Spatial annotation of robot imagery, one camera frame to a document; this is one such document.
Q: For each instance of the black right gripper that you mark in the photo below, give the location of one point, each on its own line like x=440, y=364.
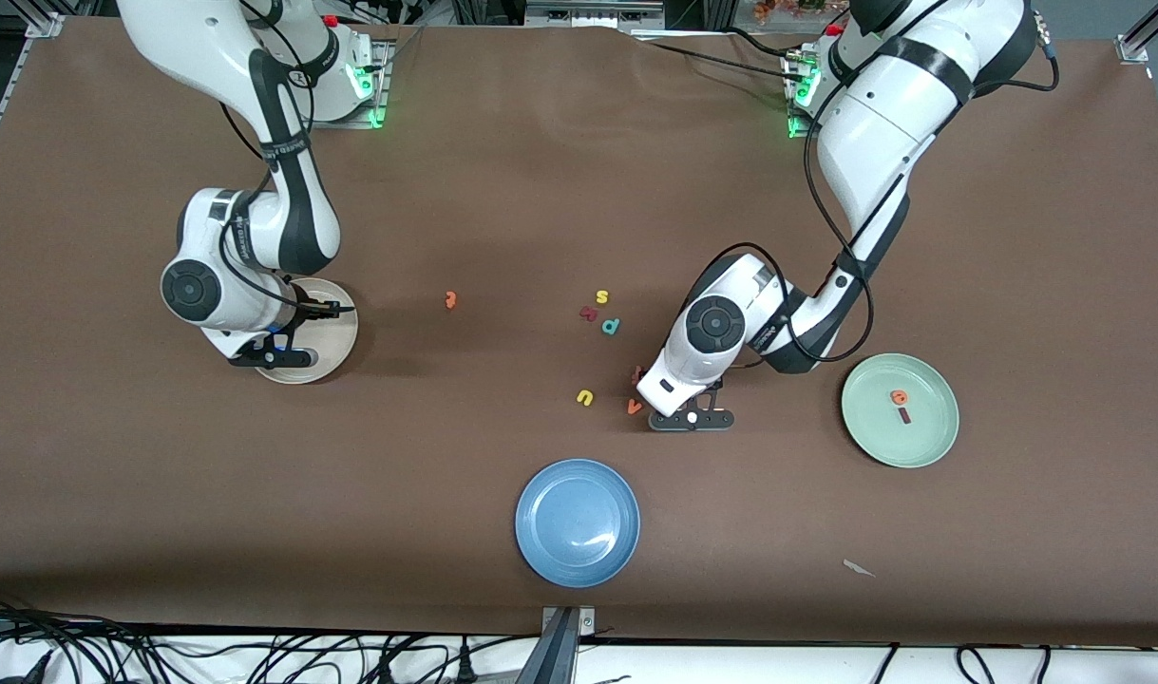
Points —
x=300, y=295

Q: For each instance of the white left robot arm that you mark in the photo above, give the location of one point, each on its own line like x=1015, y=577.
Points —
x=882, y=133

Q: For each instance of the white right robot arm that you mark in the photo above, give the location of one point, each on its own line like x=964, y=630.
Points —
x=208, y=285

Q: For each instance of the beige brown plate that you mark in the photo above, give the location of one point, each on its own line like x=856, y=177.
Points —
x=336, y=347

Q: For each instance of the brown table cover sheet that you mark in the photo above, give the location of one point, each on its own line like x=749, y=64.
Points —
x=541, y=190

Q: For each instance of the blue plate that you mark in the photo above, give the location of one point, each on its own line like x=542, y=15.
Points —
x=577, y=522

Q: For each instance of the grey electronics box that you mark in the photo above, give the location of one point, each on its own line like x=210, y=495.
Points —
x=593, y=11

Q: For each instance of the orange leafy decoration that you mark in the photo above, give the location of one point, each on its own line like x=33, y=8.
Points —
x=787, y=8

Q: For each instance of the small white paper scrap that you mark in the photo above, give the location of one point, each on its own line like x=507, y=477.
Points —
x=858, y=568

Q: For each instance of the green plate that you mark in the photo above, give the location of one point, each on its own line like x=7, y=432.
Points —
x=930, y=437

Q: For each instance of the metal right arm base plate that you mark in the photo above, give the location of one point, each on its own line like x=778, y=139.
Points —
x=383, y=71

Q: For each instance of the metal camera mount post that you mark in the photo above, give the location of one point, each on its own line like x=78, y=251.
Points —
x=561, y=646

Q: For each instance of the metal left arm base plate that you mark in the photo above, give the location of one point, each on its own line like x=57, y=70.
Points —
x=795, y=128

